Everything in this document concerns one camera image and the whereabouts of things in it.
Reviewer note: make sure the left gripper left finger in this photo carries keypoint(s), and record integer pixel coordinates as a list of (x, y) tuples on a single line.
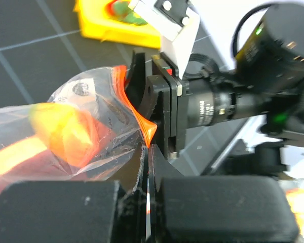
[(78, 211)]

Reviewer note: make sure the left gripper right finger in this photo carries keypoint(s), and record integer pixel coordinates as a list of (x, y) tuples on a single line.
[(216, 208)]

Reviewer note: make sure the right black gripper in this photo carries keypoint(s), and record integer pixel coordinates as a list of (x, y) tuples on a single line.
[(176, 104)]

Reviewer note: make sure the orange zipper clear bag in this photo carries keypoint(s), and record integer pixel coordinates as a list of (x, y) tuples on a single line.
[(100, 92)]

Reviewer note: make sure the toy cherry tomatoes with leaves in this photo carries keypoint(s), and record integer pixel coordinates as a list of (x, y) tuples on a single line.
[(120, 11)]

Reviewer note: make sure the red orange toy mango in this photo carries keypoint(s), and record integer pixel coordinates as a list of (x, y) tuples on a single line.
[(68, 132)]

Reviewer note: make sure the toy meat slab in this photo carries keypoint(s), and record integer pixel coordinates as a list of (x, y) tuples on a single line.
[(30, 159)]

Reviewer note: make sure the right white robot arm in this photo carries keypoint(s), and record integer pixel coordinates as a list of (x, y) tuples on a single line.
[(268, 79)]

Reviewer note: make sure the yellow plastic tray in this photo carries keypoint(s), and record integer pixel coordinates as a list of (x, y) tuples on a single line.
[(98, 21)]

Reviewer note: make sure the black grid mat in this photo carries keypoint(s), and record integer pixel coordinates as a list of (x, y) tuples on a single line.
[(41, 48)]

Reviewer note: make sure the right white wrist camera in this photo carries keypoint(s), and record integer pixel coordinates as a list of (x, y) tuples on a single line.
[(177, 24)]

